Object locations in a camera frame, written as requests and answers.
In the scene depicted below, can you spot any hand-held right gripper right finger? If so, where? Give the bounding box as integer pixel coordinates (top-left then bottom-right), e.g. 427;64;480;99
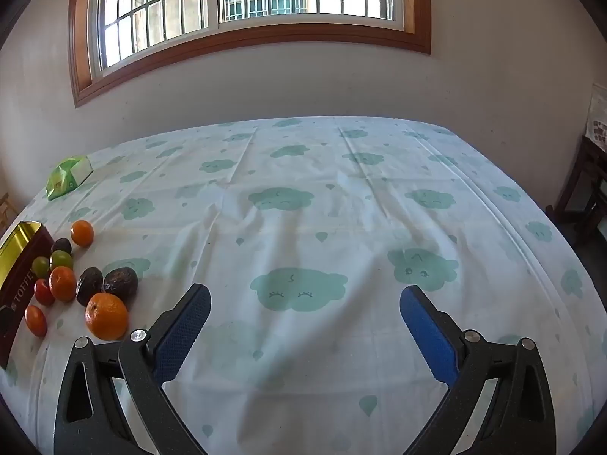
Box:
399;285;557;455

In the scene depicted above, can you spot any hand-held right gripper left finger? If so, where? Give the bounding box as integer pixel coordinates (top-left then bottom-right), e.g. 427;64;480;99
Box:
53;283;212;455

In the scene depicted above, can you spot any orange mandarin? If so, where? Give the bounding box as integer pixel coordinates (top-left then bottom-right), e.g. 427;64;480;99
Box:
85;292;130;341
71;220;94;248
49;266;77;303

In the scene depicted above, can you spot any red tomato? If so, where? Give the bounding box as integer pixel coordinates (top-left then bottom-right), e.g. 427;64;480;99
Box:
25;304;48;338
34;279;56;306

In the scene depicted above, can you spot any red and gold tin box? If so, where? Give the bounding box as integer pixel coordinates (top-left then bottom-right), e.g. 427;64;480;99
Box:
0;220;54;370

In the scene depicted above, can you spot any cloud-print tablecloth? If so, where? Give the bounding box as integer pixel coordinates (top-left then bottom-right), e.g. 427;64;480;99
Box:
0;116;599;455

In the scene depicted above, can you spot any green tissue pack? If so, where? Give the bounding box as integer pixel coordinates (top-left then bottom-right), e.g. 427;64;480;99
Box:
45;155;94;201

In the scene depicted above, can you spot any dark wooden cabinet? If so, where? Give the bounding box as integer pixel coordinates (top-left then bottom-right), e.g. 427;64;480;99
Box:
545;135;607;247

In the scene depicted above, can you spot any large wood-framed barred window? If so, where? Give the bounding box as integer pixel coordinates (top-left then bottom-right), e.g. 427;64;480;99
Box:
68;0;433;108

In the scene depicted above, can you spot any wall poster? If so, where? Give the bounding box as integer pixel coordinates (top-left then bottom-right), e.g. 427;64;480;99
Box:
582;83;607;150

